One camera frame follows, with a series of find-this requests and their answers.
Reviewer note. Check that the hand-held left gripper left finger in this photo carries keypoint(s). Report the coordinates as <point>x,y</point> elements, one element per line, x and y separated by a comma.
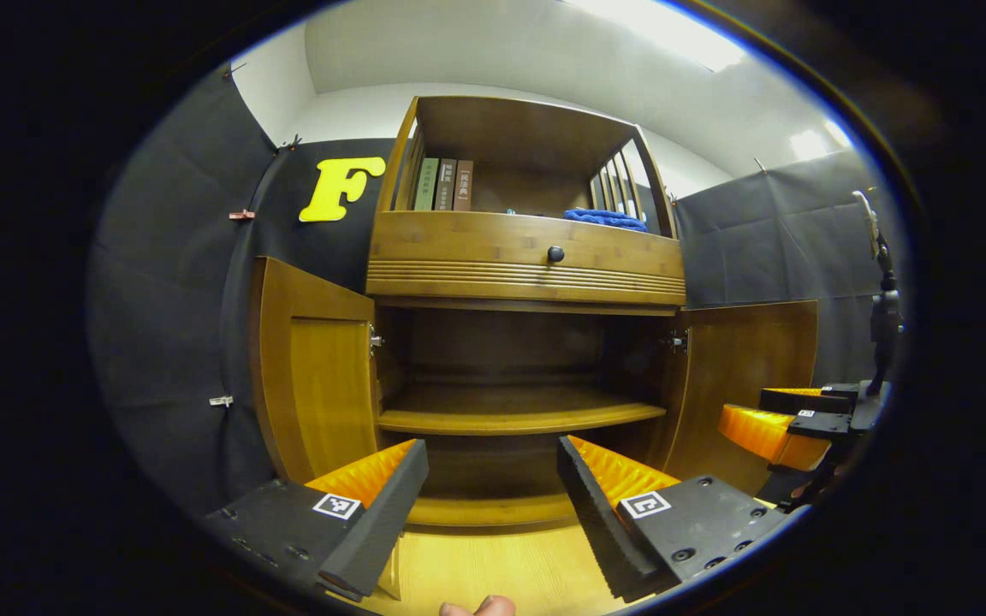
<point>377,522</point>

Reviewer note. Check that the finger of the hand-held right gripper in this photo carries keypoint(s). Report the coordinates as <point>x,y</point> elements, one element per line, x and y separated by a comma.
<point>801,400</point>
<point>818,423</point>

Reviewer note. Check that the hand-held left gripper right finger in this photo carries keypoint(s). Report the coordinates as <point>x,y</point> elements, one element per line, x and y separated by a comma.
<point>596,522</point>

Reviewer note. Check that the wooden cabinet door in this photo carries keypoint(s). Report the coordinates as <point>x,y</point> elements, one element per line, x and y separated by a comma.
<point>733,368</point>
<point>322,393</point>

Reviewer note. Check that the wooden double-door shoe cabinet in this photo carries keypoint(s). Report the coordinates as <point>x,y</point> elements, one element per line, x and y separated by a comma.
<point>527,128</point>

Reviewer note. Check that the metal door hinge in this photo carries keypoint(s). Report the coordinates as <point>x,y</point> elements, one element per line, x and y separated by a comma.
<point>675,341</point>
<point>376,340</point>

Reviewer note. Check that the white clip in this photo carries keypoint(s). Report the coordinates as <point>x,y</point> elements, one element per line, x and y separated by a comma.
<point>221,400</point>

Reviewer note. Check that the small ceiling light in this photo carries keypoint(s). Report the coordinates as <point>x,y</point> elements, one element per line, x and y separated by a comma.
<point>818,141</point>

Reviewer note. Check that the blue folded towel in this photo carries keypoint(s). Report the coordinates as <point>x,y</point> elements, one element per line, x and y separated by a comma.
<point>604,220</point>

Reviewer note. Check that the wooden drawer with black knob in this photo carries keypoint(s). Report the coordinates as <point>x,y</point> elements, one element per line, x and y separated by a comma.
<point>459,244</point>

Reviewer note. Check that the red clip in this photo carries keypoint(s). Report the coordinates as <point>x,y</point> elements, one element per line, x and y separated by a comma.
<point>242,215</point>

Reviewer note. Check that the green book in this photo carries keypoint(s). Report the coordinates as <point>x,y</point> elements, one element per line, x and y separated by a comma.
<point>425,184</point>

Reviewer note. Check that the grey book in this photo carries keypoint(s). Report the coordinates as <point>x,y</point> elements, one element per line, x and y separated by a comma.
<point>446,184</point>

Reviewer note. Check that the brown book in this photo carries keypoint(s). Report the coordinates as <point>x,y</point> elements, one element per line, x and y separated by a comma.
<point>464,184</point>

